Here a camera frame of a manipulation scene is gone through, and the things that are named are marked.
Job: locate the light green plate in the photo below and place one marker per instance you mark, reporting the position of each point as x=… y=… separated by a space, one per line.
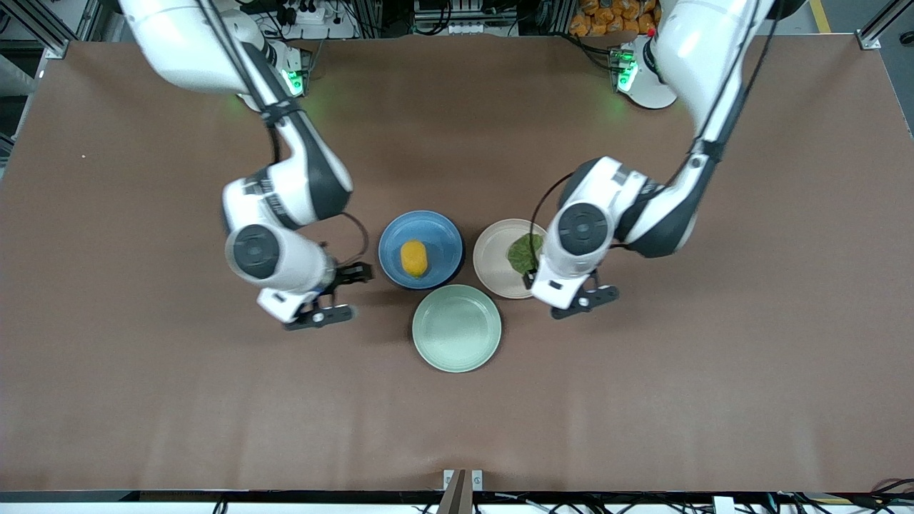
x=457 y=328

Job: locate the blue plate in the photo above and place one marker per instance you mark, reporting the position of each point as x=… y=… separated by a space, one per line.
x=439 y=239

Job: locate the green lettuce leaf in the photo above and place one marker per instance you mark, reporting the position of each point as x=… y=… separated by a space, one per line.
x=521 y=253

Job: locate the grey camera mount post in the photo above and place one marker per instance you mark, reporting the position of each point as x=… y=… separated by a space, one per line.
x=454 y=496

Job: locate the beige plate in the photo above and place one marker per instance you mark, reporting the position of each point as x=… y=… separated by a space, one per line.
x=493 y=264

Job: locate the yellow lemon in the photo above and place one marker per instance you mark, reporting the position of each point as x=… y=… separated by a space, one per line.
x=414 y=258

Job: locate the bag of orange items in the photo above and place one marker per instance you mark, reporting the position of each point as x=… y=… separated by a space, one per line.
x=607 y=18

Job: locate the metal table edge bracket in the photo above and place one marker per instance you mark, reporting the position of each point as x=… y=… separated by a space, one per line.
x=477 y=480

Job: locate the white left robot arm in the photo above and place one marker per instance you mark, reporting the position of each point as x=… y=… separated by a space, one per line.
x=685 y=64

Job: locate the aluminium frame profile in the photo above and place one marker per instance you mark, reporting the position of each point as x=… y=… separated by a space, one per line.
x=36 y=28
x=882 y=25

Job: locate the white power strip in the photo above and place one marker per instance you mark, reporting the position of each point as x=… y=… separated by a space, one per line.
x=307 y=13

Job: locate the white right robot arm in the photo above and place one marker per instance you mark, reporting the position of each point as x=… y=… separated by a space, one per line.
x=307 y=178

